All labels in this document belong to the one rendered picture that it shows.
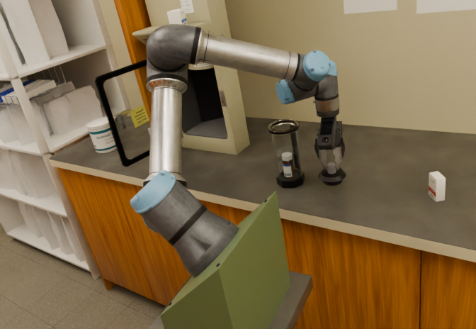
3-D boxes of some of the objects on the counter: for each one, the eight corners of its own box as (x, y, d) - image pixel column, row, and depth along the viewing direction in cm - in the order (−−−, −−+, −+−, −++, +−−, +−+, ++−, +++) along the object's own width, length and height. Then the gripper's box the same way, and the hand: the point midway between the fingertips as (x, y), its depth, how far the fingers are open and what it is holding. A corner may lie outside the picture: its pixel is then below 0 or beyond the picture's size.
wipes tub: (110, 141, 222) (101, 115, 216) (126, 143, 215) (117, 117, 209) (91, 152, 213) (81, 125, 207) (106, 154, 206) (97, 127, 199)
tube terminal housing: (212, 126, 215) (178, -33, 183) (265, 131, 197) (238, -44, 165) (181, 147, 198) (137, -25, 165) (236, 154, 179) (200, -37, 147)
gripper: (346, 103, 134) (350, 161, 143) (313, 104, 138) (319, 161, 147) (343, 113, 127) (348, 173, 136) (309, 114, 130) (314, 173, 139)
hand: (331, 167), depth 138 cm, fingers closed on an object, 3 cm apart
